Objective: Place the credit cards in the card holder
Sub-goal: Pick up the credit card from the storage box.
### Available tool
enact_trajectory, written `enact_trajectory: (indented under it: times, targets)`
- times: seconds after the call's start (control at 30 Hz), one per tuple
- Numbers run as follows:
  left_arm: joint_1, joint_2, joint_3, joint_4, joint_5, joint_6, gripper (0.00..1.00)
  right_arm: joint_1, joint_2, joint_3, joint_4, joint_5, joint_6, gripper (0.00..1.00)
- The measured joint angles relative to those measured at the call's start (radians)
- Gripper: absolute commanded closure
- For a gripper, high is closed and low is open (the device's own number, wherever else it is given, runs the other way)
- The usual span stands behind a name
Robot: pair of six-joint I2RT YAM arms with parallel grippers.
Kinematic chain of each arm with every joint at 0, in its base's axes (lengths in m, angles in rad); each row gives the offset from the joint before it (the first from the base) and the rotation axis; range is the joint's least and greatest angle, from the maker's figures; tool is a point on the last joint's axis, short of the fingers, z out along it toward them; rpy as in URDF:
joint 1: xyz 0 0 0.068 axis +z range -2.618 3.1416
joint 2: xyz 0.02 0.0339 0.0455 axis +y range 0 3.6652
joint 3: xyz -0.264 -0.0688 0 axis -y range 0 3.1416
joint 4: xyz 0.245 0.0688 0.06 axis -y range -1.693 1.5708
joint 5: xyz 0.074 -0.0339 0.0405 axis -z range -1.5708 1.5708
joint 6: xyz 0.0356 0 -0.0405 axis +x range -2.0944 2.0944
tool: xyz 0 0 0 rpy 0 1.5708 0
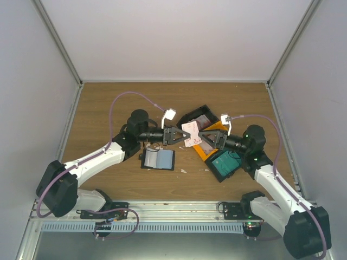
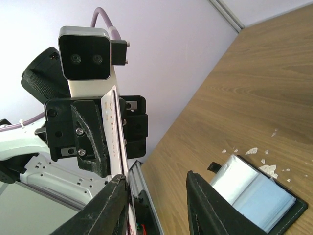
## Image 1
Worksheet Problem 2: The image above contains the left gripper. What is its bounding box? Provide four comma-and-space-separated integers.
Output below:
139, 125, 190, 146

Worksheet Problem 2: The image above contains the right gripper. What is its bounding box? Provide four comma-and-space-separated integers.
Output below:
198, 128, 249, 155

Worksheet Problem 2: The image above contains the red white cards stack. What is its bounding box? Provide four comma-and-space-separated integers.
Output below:
194, 114, 211, 129

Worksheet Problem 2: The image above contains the white red VIP card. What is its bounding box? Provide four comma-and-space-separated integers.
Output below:
182, 121, 202, 147

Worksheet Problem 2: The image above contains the black leather card holder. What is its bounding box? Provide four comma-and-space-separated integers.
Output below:
139, 147, 175, 171

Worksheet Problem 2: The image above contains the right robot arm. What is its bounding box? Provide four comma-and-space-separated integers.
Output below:
198, 125, 332, 259

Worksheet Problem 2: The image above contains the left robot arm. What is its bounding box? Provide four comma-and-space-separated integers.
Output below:
36, 109, 190, 219

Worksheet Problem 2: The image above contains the white pink cards stack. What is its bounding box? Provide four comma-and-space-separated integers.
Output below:
200, 140, 215, 155

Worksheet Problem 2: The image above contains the teal cards stack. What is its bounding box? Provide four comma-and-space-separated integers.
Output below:
212, 151, 241, 177

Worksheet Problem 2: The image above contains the orange bin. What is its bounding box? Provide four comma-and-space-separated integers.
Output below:
192, 121, 228, 163

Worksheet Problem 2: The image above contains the black bin left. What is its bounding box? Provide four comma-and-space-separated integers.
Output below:
176, 105, 219, 130

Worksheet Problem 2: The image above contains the black bin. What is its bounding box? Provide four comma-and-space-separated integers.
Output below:
205, 150, 241, 183
176, 105, 219, 130

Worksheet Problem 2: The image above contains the black bin right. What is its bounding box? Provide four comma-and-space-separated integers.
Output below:
205, 150, 241, 183

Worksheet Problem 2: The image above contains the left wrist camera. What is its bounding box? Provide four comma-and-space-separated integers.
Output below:
160, 108, 176, 129

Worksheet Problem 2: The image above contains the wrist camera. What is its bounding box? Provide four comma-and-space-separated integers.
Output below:
160, 108, 176, 129
220, 114, 232, 136

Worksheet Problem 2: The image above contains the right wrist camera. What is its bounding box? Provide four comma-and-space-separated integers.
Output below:
220, 114, 232, 136

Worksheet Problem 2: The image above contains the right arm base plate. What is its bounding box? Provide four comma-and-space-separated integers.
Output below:
222, 202, 252, 220

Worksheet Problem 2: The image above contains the aluminium front rail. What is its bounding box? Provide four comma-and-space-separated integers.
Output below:
30, 198, 261, 223

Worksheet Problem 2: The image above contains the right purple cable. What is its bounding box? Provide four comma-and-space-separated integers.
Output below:
230, 114, 327, 258

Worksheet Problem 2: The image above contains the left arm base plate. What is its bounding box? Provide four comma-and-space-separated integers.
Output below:
76, 201, 129, 220

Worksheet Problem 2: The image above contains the grey cable duct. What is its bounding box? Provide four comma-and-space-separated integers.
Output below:
41, 222, 243, 234

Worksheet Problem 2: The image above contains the left frame post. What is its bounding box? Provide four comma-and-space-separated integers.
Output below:
31, 0, 83, 87

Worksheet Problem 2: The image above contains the frame post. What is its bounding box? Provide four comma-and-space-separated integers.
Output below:
266, 0, 323, 87
31, 0, 83, 87

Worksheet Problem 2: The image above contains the right frame post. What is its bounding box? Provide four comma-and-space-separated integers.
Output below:
266, 0, 323, 87

